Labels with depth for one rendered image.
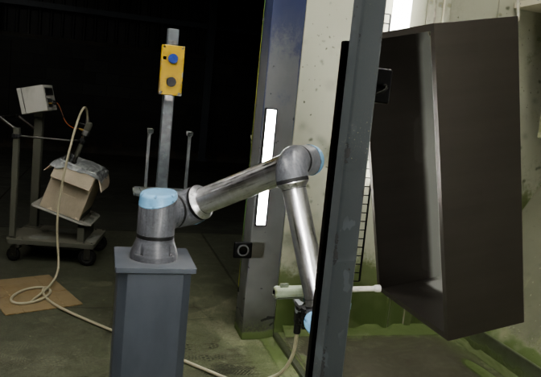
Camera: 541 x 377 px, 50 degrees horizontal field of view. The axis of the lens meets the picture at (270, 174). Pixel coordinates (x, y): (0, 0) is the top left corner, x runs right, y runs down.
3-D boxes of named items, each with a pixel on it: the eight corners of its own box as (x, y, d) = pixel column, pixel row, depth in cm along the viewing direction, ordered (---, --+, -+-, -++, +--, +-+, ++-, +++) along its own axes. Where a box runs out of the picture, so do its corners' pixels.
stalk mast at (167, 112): (155, 322, 334) (178, 30, 315) (156, 326, 329) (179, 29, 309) (145, 322, 333) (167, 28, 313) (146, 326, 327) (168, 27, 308)
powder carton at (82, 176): (48, 192, 464) (67, 146, 461) (100, 212, 470) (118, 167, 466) (26, 204, 411) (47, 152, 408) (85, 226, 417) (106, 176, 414)
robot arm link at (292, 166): (291, 142, 200) (332, 337, 197) (307, 141, 211) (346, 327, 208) (263, 149, 206) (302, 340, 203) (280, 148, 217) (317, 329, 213)
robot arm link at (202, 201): (153, 198, 247) (303, 135, 211) (179, 195, 262) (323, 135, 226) (163, 233, 245) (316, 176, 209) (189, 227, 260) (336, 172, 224)
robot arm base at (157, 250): (130, 263, 224) (132, 238, 223) (128, 250, 242) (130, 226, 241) (179, 264, 230) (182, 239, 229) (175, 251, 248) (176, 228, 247)
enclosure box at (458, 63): (441, 275, 292) (429, 30, 271) (524, 322, 235) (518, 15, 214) (377, 289, 283) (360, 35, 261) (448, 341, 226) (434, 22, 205)
